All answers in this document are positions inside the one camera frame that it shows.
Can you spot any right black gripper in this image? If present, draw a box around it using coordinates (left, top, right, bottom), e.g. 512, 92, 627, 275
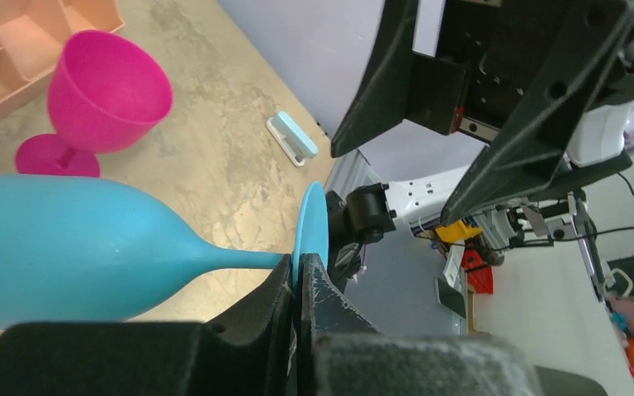
404, 1, 634, 225

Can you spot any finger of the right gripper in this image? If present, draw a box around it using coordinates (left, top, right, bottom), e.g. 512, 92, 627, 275
330, 0, 419, 158

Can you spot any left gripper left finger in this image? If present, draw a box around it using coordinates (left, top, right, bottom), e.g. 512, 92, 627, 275
0, 256, 292, 395

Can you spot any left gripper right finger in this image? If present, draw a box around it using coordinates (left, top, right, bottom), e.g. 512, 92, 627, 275
297, 253, 539, 395

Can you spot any light blue wine glass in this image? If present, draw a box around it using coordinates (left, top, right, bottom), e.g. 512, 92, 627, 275
0, 173, 330, 330

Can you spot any magenta plastic wine glass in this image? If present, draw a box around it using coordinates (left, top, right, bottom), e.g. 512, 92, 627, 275
15, 30, 173, 177

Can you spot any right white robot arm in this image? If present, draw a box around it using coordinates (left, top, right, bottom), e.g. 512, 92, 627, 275
331, 1, 634, 225

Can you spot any peach desk organizer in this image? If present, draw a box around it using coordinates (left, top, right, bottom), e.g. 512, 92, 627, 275
0, 0, 125, 120

